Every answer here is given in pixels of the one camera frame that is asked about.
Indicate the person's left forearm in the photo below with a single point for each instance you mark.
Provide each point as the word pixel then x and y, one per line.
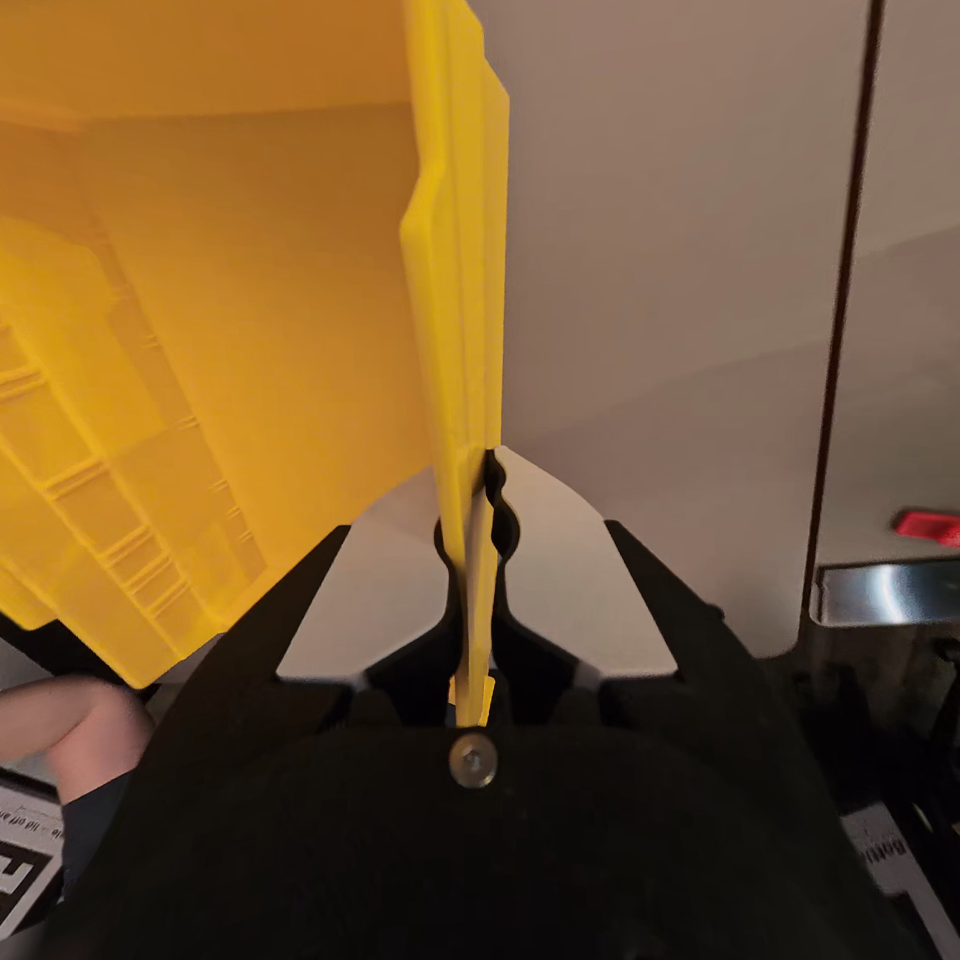
pixel 75 727

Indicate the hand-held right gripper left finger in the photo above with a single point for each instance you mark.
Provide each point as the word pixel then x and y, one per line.
pixel 367 592

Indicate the small red object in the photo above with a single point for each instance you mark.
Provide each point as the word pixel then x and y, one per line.
pixel 926 526

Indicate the yellow plastic bin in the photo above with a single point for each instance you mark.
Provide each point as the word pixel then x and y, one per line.
pixel 225 225

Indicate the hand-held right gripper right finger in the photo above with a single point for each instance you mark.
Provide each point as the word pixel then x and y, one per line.
pixel 585 592

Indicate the silver metal stand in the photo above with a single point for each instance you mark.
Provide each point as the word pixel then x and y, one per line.
pixel 885 592

